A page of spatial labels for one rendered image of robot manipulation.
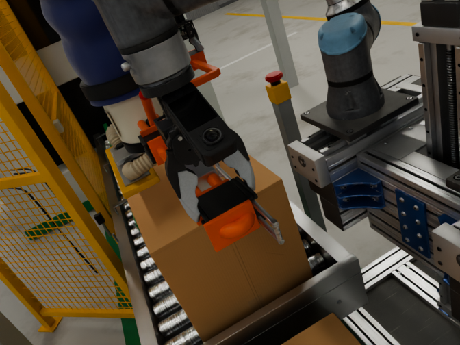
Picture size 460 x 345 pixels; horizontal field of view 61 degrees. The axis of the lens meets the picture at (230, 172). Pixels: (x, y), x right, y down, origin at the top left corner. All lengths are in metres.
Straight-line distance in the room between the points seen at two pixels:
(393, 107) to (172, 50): 0.73
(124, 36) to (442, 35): 0.63
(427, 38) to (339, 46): 0.20
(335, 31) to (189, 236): 0.62
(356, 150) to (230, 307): 0.58
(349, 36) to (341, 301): 0.80
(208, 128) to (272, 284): 0.86
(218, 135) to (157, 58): 0.11
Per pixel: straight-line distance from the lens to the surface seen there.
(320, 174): 1.04
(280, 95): 1.55
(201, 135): 0.44
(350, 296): 1.35
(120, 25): 0.47
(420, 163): 1.02
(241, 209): 0.54
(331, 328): 1.21
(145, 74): 0.47
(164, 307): 1.47
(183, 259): 1.06
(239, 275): 1.16
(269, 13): 4.02
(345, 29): 1.02
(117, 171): 1.13
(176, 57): 0.47
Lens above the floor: 1.53
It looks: 30 degrees down
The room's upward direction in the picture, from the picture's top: 22 degrees counter-clockwise
